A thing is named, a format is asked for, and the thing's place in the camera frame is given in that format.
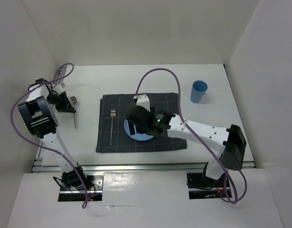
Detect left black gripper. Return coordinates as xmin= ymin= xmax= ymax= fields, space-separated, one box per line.
xmin=46 ymin=91 xmax=76 ymax=113

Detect blue plastic plate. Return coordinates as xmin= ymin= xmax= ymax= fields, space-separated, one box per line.
xmin=124 ymin=119 xmax=153 ymax=141

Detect silver spoon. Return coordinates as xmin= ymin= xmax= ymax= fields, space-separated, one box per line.
xmin=70 ymin=96 xmax=77 ymax=130

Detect silver fork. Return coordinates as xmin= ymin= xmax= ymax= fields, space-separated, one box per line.
xmin=110 ymin=107 xmax=116 ymax=145

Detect dark grey checked cloth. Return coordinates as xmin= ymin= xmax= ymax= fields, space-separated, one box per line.
xmin=96 ymin=94 xmax=187 ymax=153

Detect blue plastic cup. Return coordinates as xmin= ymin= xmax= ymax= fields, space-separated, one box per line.
xmin=190 ymin=80 xmax=208 ymax=104

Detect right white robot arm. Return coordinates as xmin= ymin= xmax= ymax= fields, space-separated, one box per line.
xmin=126 ymin=105 xmax=247 ymax=186

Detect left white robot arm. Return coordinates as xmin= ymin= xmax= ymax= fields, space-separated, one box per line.
xmin=18 ymin=78 xmax=88 ymax=190

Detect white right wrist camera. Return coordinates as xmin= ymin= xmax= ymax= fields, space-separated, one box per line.
xmin=134 ymin=94 xmax=150 ymax=112

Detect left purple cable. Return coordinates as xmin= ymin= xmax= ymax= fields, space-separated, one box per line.
xmin=10 ymin=63 xmax=89 ymax=209

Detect purple cable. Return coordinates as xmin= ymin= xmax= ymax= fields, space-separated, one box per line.
xmin=134 ymin=68 xmax=248 ymax=204
xmin=10 ymin=63 xmax=89 ymax=209

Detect aluminium front rail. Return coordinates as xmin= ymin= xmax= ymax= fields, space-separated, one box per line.
xmin=31 ymin=162 xmax=256 ymax=173

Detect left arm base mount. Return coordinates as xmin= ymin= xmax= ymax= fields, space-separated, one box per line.
xmin=52 ymin=172 xmax=105 ymax=202

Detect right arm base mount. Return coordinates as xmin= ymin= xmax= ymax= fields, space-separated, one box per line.
xmin=186 ymin=173 xmax=227 ymax=200

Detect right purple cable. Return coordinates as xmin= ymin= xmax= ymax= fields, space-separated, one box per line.
xmin=134 ymin=68 xmax=248 ymax=204

